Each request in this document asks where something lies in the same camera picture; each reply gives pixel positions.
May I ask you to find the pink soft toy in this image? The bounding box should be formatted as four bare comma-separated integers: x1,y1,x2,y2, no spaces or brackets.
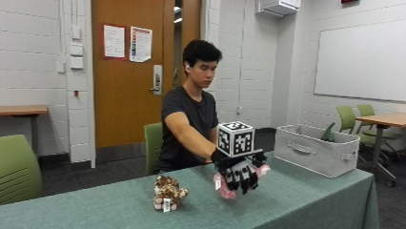
212,163,272,200

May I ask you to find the white cube with black markers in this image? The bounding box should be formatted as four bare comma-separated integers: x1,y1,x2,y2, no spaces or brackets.
216,120,257,158

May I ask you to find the brown spotted soft toy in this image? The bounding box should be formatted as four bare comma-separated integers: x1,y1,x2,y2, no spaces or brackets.
152,175,191,213

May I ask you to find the grey fabric storage bin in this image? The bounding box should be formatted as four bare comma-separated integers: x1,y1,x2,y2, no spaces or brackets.
273,124,362,178

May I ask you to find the the person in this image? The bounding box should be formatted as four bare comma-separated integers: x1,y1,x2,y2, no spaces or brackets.
156,39,226,175

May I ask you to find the green table cloth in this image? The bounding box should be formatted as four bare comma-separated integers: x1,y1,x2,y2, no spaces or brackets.
0,155,381,229

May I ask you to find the brown wooden door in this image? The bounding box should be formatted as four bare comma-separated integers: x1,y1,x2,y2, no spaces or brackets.
92,0,176,149

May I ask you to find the wooden table with metal leg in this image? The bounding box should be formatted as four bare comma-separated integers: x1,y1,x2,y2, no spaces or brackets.
356,113,406,188

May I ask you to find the whiteboard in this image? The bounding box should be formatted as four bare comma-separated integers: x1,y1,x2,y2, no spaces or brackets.
313,19,406,103

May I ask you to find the colourful poster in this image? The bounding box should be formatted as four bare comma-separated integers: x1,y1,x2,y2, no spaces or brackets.
128,26,153,64

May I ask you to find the large green chair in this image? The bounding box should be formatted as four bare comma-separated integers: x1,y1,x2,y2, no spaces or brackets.
0,134,44,206

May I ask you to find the wooden side table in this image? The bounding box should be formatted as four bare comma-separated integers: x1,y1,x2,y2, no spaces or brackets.
0,105,49,156

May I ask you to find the metal door handle plate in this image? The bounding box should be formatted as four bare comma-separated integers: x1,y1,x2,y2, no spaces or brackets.
149,64,164,96

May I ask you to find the white notice with red frame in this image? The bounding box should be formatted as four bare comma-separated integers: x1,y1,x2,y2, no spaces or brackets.
103,24,127,61

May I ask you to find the white wall unit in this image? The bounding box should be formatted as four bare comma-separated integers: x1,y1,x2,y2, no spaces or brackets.
256,0,302,18

